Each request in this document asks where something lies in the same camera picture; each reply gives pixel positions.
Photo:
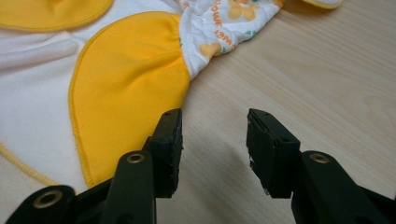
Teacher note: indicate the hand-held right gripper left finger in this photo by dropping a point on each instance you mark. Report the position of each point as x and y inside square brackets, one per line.
[165, 149]

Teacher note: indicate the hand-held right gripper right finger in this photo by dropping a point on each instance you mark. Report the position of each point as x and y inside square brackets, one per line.
[271, 155]

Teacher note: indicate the white and yellow baby garment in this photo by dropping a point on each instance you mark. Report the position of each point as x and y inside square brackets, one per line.
[124, 84]

